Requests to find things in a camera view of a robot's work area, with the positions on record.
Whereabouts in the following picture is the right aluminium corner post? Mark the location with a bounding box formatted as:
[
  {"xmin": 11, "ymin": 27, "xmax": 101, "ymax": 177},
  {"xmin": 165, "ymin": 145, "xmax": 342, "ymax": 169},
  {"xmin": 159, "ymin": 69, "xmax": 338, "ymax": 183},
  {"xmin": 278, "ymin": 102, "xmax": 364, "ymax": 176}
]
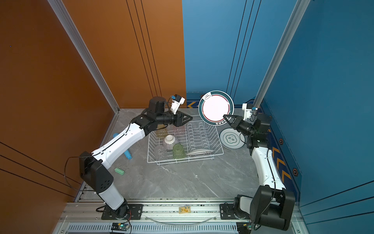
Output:
[{"xmin": 251, "ymin": 0, "xmax": 310, "ymax": 114}]

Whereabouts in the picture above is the green glass cup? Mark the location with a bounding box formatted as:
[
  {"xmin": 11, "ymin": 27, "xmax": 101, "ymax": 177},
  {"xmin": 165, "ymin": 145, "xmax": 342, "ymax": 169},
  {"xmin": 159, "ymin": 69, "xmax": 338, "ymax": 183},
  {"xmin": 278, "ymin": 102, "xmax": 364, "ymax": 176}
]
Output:
[{"xmin": 172, "ymin": 143, "xmax": 186, "ymax": 160}]

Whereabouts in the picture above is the left green circuit board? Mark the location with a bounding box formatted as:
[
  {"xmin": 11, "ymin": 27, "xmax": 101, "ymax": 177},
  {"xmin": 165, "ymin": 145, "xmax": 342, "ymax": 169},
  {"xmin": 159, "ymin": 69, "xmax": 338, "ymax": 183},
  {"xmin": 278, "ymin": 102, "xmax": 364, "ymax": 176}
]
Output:
[{"xmin": 111, "ymin": 222, "xmax": 132, "ymax": 234}]

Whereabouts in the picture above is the white wire dish rack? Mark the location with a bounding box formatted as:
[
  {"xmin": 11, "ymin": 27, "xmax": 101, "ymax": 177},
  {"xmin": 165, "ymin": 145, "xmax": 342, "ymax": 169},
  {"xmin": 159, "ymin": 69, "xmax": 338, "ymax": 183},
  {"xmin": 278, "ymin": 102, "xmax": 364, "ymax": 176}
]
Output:
[{"xmin": 147, "ymin": 120, "xmax": 224, "ymax": 165}]

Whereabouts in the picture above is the pink glass cup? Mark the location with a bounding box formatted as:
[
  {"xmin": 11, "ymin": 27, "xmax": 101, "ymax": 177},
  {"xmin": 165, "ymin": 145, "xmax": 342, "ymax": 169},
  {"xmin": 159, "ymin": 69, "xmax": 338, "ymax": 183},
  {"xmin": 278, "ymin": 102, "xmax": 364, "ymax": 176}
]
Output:
[{"xmin": 174, "ymin": 126, "xmax": 186, "ymax": 134}]

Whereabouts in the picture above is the right circuit board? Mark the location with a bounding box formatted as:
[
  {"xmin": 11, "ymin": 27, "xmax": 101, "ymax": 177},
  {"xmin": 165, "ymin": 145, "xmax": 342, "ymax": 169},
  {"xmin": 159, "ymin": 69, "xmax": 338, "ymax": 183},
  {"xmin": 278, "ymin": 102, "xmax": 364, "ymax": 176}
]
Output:
[{"xmin": 236, "ymin": 222, "xmax": 256, "ymax": 234}]

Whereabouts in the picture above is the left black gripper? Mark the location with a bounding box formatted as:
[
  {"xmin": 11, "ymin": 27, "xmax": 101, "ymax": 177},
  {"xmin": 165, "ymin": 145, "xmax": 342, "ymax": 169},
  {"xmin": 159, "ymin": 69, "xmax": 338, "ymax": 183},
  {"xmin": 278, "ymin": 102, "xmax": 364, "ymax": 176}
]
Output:
[{"xmin": 156, "ymin": 110, "xmax": 193, "ymax": 128}]

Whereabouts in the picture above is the left aluminium corner post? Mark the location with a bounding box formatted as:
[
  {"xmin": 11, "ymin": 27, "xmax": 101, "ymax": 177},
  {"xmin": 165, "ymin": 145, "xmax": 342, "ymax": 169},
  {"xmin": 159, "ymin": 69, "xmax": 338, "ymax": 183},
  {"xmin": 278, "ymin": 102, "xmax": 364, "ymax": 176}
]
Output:
[{"xmin": 48, "ymin": 0, "xmax": 120, "ymax": 114}]

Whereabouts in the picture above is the yellow sticker tag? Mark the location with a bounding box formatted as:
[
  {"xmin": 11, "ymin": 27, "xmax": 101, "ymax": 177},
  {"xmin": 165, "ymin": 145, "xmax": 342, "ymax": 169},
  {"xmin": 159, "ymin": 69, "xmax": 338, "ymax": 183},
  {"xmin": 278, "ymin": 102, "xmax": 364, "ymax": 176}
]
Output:
[{"xmin": 178, "ymin": 206, "xmax": 191, "ymax": 214}]

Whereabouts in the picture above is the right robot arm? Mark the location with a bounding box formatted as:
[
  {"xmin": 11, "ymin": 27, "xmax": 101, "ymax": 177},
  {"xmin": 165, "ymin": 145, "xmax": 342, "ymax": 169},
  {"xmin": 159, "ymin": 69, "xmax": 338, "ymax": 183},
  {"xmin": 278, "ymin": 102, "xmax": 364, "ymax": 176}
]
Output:
[{"xmin": 224, "ymin": 113, "xmax": 296, "ymax": 231}]

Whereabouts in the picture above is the yellow glass cup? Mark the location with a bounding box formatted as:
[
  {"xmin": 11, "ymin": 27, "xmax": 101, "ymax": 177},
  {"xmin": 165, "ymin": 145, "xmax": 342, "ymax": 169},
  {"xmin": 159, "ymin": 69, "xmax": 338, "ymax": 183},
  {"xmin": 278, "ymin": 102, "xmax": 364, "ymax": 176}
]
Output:
[{"xmin": 155, "ymin": 128, "xmax": 168, "ymax": 138}]

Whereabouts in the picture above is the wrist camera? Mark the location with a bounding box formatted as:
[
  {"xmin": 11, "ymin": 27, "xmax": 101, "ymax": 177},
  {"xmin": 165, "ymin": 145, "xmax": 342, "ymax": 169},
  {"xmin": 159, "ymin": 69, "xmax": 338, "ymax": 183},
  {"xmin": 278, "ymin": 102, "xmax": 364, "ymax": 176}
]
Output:
[
  {"xmin": 242, "ymin": 103, "xmax": 258, "ymax": 123},
  {"xmin": 170, "ymin": 95, "xmax": 186, "ymax": 115}
]

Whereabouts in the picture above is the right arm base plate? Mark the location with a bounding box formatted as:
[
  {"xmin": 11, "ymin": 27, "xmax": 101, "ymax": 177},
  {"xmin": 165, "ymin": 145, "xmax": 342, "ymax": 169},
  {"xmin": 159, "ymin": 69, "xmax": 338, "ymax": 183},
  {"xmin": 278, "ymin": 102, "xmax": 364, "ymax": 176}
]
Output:
[{"xmin": 219, "ymin": 203, "xmax": 261, "ymax": 220}]

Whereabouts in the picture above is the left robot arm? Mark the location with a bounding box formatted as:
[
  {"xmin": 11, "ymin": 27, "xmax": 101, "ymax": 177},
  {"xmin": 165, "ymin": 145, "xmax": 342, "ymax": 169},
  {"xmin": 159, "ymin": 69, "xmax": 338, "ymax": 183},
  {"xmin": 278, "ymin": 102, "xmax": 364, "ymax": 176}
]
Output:
[{"xmin": 79, "ymin": 95, "xmax": 192, "ymax": 219}]

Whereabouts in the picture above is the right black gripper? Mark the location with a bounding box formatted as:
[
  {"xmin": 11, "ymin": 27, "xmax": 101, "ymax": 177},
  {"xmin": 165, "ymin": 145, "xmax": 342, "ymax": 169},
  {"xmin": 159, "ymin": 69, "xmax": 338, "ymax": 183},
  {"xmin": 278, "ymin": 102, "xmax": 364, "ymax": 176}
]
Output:
[{"xmin": 223, "ymin": 115, "xmax": 257, "ymax": 138}]

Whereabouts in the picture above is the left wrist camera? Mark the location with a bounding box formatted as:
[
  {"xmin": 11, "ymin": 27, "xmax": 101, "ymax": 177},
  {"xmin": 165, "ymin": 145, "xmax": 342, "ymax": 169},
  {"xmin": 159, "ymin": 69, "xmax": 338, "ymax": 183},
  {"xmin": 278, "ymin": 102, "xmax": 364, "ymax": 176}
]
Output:
[{"xmin": 170, "ymin": 95, "xmax": 186, "ymax": 115}]

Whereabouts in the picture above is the blue cylindrical tool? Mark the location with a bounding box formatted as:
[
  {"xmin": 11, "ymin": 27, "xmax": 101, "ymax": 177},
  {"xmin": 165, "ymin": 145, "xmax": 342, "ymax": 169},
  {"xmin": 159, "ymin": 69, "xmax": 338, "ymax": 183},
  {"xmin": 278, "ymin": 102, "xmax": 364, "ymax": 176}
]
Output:
[{"xmin": 113, "ymin": 133, "xmax": 132, "ymax": 160}]

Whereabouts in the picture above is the clear glass cup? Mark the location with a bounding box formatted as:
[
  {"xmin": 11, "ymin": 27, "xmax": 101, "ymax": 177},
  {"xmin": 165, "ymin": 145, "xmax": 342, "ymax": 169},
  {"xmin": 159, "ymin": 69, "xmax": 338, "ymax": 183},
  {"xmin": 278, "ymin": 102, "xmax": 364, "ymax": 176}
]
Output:
[{"xmin": 154, "ymin": 145, "xmax": 168, "ymax": 161}]

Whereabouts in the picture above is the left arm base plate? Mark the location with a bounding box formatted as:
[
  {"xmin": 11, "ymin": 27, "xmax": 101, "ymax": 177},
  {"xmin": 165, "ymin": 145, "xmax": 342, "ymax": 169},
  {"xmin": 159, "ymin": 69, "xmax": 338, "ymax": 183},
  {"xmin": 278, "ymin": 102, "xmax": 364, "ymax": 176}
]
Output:
[{"xmin": 101, "ymin": 204, "xmax": 143, "ymax": 221}]

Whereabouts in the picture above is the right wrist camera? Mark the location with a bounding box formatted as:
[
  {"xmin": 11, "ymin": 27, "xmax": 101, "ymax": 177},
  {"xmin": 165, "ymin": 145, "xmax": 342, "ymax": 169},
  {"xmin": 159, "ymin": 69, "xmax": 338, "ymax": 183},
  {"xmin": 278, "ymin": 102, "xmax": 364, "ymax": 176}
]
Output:
[{"xmin": 242, "ymin": 103, "xmax": 258, "ymax": 123}]

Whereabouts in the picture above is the ribbed white bowl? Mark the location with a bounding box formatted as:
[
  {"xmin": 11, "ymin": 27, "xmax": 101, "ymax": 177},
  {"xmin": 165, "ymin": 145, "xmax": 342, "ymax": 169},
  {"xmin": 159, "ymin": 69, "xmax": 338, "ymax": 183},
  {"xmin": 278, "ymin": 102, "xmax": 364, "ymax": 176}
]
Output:
[{"xmin": 163, "ymin": 135, "xmax": 179, "ymax": 151}]

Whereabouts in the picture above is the green terminal block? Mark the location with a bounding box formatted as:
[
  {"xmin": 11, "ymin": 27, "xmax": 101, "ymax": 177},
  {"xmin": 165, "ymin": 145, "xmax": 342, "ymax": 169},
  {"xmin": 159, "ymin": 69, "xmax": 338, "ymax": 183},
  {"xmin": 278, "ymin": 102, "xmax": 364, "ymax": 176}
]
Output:
[{"xmin": 115, "ymin": 168, "xmax": 125, "ymax": 175}]

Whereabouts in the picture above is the aluminium corner post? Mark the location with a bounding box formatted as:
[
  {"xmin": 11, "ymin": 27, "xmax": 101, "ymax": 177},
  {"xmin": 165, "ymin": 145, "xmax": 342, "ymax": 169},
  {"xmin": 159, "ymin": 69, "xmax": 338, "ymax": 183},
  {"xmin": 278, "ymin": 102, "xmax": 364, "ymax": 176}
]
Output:
[
  {"xmin": 48, "ymin": 0, "xmax": 120, "ymax": 114},
  {"xmin": 251, "ymin": 0, "xmax": 310, "ymax": 114}
]

